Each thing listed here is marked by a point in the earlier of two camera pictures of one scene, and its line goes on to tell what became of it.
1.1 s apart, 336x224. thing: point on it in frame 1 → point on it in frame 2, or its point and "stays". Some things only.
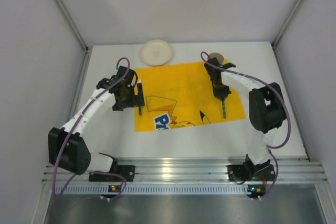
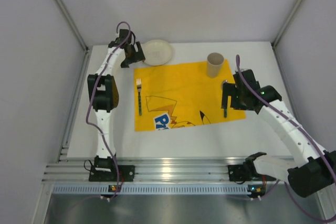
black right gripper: [222, 96] → [232, 96]
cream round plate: [156, 52] stays
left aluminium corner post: [84, 66] stays
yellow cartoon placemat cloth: [181, 95] stays
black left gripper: [140, 95] → [132, 55]
